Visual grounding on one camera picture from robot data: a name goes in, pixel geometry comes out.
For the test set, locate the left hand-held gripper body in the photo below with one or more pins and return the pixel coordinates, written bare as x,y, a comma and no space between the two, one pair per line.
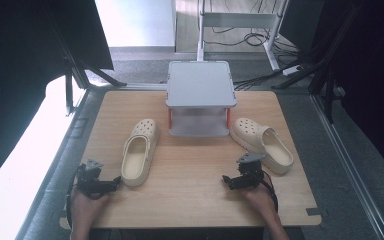
90,181

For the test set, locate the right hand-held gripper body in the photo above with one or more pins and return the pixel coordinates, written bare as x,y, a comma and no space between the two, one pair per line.
250,171

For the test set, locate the cream clog shoe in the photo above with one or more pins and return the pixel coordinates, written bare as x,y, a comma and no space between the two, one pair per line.
139,153
263,143

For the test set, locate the grey two-tier shoe rack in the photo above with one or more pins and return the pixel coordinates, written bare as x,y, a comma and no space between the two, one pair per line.
200,86

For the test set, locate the person's right hand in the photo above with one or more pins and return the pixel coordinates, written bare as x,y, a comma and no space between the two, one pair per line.
258,200

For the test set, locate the grey tape piece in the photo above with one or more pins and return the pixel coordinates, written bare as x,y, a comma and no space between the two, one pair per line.
316,211

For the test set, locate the white power strip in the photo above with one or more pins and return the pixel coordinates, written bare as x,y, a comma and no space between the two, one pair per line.
291,70

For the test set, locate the black metal stand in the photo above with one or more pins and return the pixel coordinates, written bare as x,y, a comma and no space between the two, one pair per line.
323,60
76,66

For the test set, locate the dark curtain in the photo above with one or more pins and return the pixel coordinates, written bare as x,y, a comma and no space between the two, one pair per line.
16,66
370,83

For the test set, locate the aluminium rail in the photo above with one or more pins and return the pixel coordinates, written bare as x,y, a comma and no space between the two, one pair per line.
350,166

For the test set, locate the white metal table frame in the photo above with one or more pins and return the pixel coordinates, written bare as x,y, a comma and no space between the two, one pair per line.
240,20

